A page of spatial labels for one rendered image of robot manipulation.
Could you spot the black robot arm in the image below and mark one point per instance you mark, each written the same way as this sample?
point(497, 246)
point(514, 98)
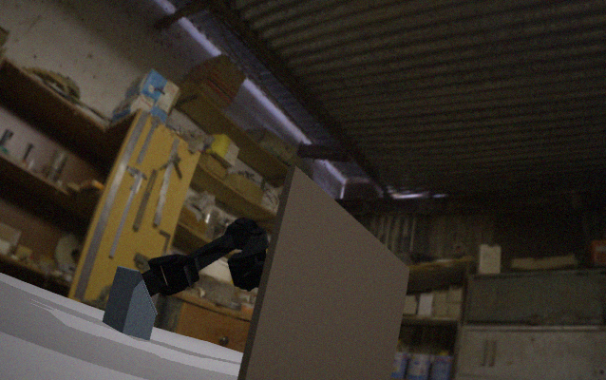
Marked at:
point(246, 267)

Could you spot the brown flat board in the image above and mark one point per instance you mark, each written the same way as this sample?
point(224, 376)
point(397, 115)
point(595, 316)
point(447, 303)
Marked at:
point(331, 296)

